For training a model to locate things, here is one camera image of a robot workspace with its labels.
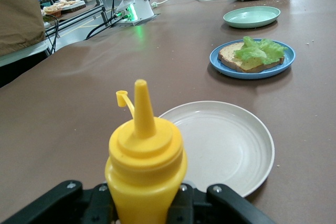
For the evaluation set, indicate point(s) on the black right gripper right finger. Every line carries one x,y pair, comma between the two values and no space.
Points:
223,197

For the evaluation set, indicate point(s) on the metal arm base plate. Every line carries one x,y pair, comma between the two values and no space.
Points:
118,23

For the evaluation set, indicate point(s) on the pale green round plate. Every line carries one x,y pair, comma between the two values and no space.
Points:
250,16

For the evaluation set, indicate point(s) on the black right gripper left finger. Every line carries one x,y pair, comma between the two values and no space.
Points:
65,192

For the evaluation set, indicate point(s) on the person in brown jacket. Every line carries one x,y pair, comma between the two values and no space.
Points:
18,11

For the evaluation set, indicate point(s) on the toasted brown bread slice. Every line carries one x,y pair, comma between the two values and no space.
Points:
231,58

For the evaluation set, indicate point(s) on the wicker basket with bread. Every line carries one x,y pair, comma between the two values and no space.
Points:
52,9

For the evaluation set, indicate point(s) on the blue round plate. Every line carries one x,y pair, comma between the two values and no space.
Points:
252,75

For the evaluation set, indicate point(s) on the beige round plate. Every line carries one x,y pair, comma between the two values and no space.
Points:
223,150

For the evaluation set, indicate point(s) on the yellow squeeze bottle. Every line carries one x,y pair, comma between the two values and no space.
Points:
145,169

